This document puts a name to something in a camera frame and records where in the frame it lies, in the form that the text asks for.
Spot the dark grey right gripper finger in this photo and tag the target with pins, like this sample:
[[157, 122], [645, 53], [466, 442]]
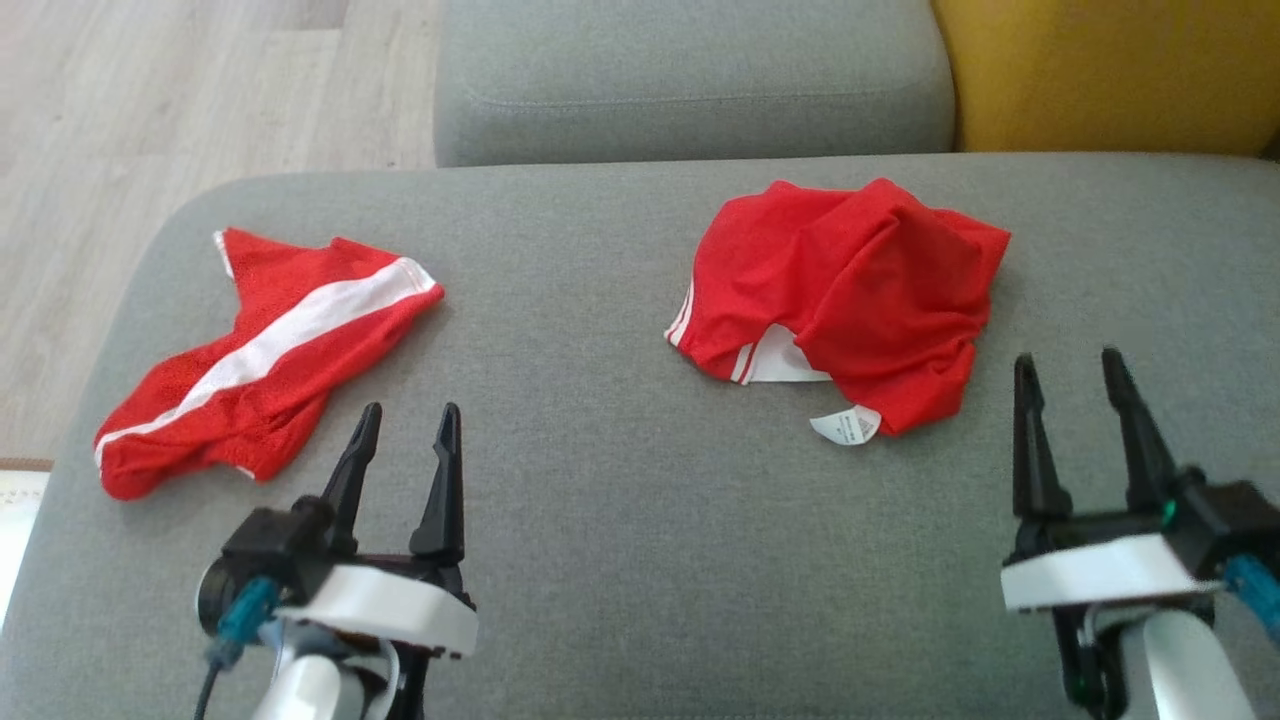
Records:
[[1035, 470], [1140, 450]]

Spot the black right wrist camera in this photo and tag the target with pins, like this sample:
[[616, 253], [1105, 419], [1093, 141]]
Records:
[[1230, 520]]

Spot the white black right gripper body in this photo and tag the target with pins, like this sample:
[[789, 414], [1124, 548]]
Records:
[[1100, 570]]

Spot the red garment broad white stripe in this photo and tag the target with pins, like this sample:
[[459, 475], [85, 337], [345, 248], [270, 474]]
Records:
[[270, 340]]

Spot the grey sofa seat cushion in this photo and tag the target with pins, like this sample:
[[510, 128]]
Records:
[[690, 80]]

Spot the red garment thin white stripes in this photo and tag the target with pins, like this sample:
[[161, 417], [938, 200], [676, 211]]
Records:
[[860, 290]]

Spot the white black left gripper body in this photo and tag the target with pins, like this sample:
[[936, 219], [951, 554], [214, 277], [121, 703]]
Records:
[[390, 605]]

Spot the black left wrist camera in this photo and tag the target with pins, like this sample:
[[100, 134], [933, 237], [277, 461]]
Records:
[[270, 545]]

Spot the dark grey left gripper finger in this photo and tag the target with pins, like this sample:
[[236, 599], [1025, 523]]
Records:
[[350, 480], [442, 500]]

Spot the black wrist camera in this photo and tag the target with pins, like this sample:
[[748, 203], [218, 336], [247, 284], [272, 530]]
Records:
[[270, 545], [1230, 520]]

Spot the yellow sofa backrest cushion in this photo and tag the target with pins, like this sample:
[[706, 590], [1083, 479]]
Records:
[[1110, 70]]

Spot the pale patterned floor rug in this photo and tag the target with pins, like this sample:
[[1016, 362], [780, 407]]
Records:
[[18, 530]]

